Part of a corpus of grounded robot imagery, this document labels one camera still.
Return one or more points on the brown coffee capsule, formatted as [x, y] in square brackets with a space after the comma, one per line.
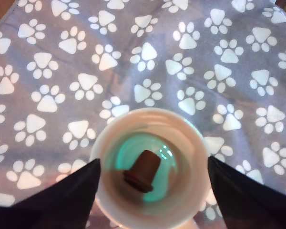
[143, 171]

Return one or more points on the green tree scene mug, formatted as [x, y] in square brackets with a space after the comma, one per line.
[114, 133]

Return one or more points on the grey paw print cloth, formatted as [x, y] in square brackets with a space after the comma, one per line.
[124, 78]

